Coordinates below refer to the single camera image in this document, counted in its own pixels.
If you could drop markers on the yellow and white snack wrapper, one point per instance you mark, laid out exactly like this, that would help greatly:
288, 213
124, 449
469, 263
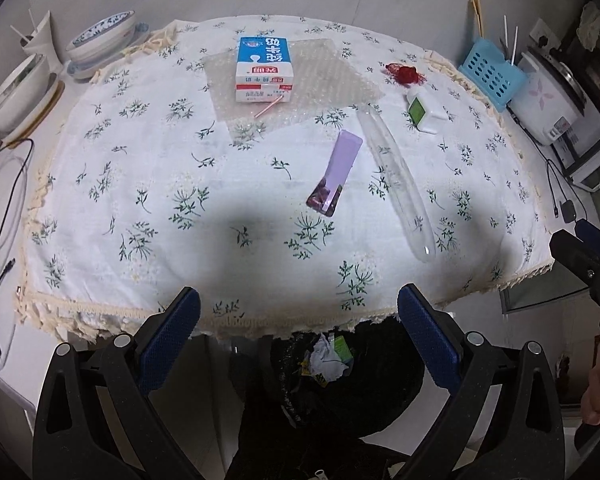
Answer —
312, 372

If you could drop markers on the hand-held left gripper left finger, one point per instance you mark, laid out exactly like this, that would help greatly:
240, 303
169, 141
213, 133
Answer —
172, 340

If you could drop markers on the floral white tablecloth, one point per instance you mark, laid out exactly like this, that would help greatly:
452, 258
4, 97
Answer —
155, 160

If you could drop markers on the silver countertop oven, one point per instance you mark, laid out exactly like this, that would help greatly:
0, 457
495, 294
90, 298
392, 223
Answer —
595, 165

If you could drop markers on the round wooden coaster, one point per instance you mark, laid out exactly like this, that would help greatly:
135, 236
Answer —
55, 107

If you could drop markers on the white paper cup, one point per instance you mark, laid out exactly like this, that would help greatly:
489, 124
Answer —
42, 45

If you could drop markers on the clear plastic sleeve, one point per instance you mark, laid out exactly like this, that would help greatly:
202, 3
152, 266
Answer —
400, 180

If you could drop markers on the black trash bin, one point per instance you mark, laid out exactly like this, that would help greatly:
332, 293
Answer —
380, 385

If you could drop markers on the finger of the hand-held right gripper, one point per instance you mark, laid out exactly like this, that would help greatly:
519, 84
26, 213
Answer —
597, 240
575, 252

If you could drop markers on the blue and white milk carton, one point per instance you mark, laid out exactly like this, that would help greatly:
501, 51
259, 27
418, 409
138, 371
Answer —
265, 67

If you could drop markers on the cream lace cloth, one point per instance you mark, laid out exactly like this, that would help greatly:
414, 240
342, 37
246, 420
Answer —
592, 25

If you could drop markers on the blue patterned bowl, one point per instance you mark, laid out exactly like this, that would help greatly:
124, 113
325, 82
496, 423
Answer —
102, 37

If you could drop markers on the pink drinking straw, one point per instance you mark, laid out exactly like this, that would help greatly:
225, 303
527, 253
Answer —
268, 107

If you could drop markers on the wooden chopstick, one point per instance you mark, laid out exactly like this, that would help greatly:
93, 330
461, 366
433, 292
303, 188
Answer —
473, 17
478, 17

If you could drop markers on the white bowl with dark rim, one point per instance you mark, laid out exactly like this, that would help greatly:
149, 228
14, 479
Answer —
17, 92

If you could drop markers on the red mesh net bag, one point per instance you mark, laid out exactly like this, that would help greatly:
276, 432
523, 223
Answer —
405, 74

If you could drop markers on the white rice cooker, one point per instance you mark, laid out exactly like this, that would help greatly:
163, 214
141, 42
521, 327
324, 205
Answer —
545, 100

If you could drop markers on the white straw in cup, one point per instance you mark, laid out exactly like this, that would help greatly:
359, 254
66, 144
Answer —
32, 22
19, 32

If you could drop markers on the blue plastic cutlery basket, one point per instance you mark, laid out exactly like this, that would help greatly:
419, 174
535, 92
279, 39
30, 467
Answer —
495, 75

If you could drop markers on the plain white plate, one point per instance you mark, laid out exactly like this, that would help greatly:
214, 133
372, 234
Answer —
45, 105

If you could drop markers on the white wall socket with plug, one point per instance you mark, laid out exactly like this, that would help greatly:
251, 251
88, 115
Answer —
545, 34

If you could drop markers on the white tissue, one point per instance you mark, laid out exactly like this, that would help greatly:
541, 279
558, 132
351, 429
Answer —
327, 362

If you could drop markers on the clear bubble wrap sheet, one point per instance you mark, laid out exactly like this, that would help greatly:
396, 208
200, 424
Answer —
330, 80

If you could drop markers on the small green and white carton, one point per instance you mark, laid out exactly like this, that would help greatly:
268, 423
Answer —
425, 115

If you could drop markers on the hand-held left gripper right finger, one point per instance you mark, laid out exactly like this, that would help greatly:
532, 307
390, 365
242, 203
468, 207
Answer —
425, 340

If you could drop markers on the purple foil wrapper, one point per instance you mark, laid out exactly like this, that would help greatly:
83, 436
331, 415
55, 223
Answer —
340, 165

